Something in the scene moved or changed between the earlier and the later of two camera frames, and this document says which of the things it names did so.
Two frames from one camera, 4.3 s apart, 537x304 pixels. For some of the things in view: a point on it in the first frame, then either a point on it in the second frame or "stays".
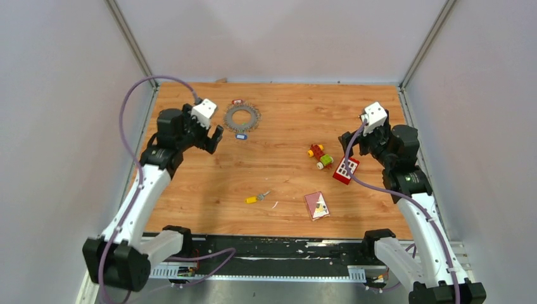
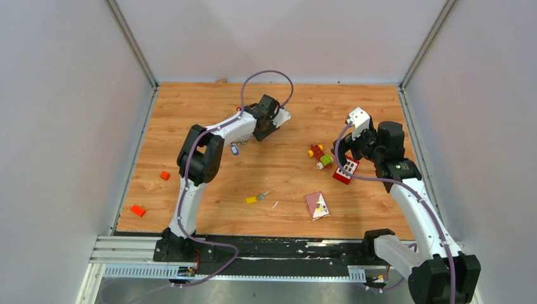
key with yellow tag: x=251 y=199 stays
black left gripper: x=207 y=143 to x=274 y=123
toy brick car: x=326 y=159 stays
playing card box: x=316 y=205 stays
